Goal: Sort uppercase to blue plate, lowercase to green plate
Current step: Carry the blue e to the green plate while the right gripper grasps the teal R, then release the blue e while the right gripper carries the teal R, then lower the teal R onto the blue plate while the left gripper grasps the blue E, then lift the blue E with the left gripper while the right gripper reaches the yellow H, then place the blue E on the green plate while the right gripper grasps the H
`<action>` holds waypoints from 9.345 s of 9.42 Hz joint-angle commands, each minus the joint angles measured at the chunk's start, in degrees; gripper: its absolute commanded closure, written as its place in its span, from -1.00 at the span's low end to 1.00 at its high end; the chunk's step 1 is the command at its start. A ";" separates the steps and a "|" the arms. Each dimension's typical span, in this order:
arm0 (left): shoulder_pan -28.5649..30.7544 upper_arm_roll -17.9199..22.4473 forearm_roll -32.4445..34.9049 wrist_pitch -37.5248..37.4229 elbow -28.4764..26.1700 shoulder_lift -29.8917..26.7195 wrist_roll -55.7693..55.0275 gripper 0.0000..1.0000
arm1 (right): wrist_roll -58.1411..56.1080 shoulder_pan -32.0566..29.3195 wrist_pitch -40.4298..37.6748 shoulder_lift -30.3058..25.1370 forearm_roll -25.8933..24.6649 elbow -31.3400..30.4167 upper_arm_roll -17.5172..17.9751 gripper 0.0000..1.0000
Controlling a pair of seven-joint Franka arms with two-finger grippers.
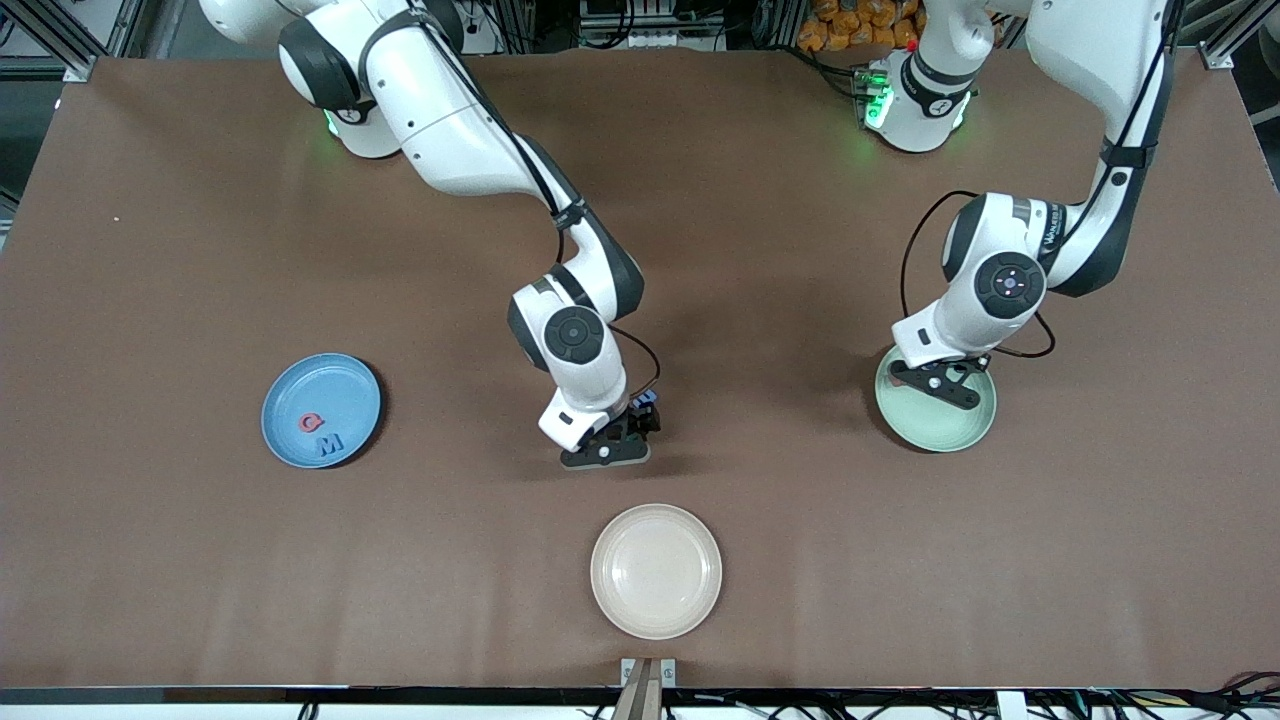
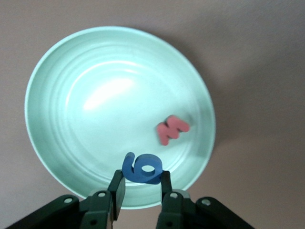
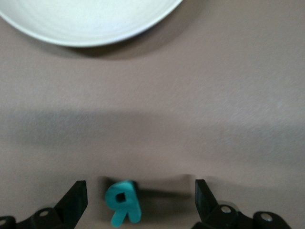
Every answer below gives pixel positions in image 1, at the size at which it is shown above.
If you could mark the black table edge rail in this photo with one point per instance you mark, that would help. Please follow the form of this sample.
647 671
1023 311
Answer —
200 695

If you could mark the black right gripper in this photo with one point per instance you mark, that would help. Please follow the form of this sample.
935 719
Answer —
641 417

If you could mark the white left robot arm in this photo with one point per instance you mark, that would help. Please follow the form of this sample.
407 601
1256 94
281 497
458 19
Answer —
1090 50

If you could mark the white power strip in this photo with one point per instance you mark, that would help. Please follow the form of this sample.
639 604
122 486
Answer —
478 30
660 38

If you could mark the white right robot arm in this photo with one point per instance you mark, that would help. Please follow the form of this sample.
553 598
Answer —
450 140

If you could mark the orange items pile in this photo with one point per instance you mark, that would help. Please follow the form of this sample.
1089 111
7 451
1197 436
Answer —
850 25

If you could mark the aluminium frame post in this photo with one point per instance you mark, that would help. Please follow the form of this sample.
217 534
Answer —
60 35
1235 30

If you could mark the brown table cover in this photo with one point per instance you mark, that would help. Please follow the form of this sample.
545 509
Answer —
1100 550

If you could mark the green plate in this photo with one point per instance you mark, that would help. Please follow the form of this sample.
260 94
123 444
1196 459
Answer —
940 425

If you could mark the blue foam letter M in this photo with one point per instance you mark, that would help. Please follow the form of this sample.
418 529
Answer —
330 443

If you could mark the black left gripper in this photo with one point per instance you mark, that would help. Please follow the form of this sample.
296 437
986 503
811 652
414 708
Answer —
985 365

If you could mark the red foam letter Q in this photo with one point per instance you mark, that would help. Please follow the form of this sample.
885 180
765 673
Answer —
311 423

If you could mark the blue plate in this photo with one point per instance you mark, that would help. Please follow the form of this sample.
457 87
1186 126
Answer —
321 390

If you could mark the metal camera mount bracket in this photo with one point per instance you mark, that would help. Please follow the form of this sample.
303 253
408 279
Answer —
648 680

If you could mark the cream plate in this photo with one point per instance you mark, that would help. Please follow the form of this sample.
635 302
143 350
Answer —
656 571

